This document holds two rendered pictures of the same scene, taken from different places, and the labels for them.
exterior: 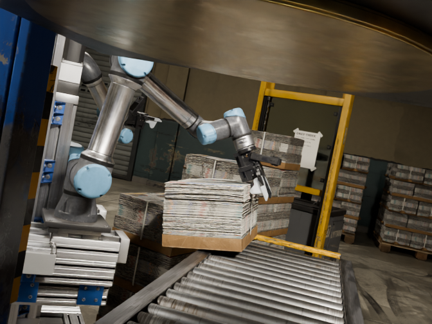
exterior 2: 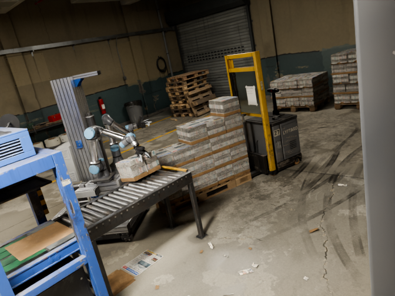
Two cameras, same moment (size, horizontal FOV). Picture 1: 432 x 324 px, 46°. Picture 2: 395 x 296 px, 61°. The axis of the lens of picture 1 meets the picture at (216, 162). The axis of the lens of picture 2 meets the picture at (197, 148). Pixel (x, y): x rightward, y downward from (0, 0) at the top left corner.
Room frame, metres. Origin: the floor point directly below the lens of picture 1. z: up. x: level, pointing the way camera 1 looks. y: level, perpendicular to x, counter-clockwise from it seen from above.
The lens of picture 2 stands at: (-0.72, -2.67, 2.06)
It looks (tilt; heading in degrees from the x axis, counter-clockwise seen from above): 16 degrees down; 34
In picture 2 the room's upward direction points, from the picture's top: 12 degrees counter-clockwise
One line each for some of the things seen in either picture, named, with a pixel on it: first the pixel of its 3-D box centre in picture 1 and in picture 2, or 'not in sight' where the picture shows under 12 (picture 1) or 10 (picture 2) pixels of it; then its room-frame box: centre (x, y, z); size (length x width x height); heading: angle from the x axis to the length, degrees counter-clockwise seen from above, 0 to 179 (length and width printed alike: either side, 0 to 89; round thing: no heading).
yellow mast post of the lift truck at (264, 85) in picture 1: (251, 170); (237, 110); (4.11, -0.29, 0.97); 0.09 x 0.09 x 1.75; 60
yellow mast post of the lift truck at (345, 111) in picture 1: (328, 188); (264, 113); (3.78, -0.86, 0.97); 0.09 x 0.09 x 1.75; 60
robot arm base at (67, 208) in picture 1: (78, 204); (102, 172); (1.81, 0.46, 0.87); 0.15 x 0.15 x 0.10
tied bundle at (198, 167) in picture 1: (223, 180); (191, 133); (3.06, -0.06, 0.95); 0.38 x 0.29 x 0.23; 62
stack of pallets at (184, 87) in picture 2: not in sight; (190, 93); (8.74, 3.59, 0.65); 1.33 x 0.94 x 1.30; 172
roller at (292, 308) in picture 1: (258, 306); (116, 201); (1.34, -0.19, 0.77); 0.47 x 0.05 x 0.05; 78
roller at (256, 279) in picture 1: (267, 287); (132, 193); (1.53, -0.23, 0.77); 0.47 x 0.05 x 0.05; 78
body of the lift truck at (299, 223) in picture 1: (290, 245); (273, 140); (4.27, -0.76, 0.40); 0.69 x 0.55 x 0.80; 60
